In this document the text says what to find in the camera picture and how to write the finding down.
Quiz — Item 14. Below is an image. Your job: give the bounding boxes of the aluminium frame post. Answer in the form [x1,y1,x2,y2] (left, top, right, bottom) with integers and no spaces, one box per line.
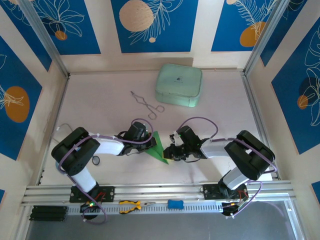
[18,0,70,77]
[243,0,308,76]

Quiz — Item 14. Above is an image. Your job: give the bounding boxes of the aluminium table side rail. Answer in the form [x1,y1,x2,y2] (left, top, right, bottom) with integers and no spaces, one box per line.
[37,74,70,186]
[241,71,280,181]

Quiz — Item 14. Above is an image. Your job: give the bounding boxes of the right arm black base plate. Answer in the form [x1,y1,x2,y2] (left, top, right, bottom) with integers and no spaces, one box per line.
[199,183,248,201]

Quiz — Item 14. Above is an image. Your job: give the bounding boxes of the black stacked bars block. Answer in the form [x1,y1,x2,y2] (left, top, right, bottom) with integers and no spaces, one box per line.
[29,205,69,222]

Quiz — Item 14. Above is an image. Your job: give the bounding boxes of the slotted grey cable duct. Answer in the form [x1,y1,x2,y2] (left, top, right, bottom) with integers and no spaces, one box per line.
[67,201,225,216]

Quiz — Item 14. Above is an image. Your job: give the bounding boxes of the mint green zip case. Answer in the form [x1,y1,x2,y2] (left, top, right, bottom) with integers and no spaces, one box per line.
[153,63,203,108]

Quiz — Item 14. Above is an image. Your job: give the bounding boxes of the blue ring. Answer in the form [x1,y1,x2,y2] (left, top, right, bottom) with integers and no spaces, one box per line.
[54,159,65,174]

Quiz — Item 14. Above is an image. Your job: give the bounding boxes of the metal crucible tongs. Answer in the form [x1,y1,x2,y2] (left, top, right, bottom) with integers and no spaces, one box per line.
[129,90,165,120]

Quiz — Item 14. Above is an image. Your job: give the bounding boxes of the aluminium mounting rail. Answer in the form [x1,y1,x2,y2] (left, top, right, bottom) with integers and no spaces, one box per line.
[21,180,297,208]

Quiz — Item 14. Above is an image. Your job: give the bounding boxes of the green paper sheet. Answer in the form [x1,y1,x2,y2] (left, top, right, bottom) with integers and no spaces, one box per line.
[144,130,170,166]

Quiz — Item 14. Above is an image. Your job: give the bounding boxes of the thin white wire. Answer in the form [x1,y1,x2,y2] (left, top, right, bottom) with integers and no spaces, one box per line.
[51,122,75,146]

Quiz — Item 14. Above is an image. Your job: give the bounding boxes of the yellow handled pliers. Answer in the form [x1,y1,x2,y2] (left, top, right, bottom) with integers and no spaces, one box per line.
[118,199,156,215]

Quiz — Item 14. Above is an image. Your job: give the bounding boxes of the blue bone shaped object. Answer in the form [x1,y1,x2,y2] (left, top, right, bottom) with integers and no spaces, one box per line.
[167,199,185,210]

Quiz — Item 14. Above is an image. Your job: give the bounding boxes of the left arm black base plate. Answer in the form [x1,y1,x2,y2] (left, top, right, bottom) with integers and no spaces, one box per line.
[69,186,116,203]

